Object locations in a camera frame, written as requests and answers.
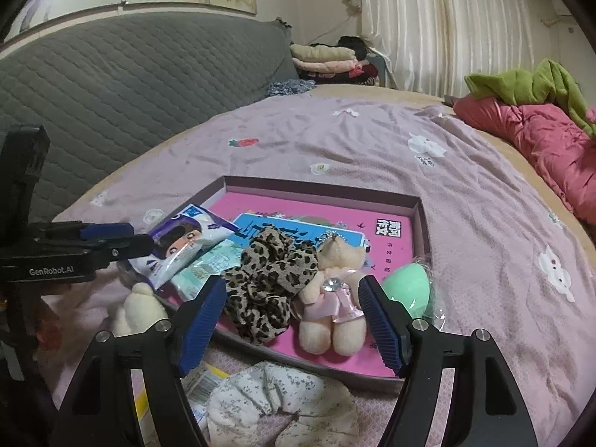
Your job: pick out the green fleece garment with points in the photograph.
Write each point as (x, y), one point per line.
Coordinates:
(549, 83)

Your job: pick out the mint green sponge egg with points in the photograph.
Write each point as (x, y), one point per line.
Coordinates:
(409, 285)

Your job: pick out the blue booklet in box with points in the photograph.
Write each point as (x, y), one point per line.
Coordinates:
(250, 225)

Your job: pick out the plush bear pink dress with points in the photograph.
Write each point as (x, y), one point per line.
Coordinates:
(330, 315)

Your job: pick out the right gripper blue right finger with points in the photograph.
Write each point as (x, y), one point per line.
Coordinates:
(388, 321)

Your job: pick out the cream striped curtain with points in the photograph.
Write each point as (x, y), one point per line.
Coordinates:
(429, 46)

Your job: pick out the cartoon character snack packet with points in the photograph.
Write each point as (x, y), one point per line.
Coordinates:
(178, 241)

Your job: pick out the grey quilted headboard cover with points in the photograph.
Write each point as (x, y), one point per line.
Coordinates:
(108, 90)

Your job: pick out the pink quilted duvet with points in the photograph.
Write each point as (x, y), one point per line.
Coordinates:
(559, 151)

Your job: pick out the stack of folded clothes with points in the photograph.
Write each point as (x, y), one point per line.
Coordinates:
(347, 62)

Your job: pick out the green tissue packet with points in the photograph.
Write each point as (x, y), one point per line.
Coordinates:
(190, 280)

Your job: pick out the blue patterned cloth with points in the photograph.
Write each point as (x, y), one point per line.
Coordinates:
(290, 87)

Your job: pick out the lilac patterned bed sheet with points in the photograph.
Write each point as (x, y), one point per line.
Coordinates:
(499, 259)

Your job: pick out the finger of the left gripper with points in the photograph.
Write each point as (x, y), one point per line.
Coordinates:
(106, 231)
(122, 248)

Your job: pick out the shallow pink-lined box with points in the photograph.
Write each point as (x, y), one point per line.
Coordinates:
(393, 224)

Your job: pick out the leopard print scrunchie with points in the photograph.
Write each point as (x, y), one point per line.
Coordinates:
(273, 270)

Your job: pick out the cream plush bear purple bow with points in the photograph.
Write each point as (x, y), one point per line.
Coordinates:
(139, 311)

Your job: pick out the white floral scrunchie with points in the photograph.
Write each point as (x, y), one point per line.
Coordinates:
(323, 410)

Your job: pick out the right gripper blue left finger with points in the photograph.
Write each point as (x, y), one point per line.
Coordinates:
(196, 322)

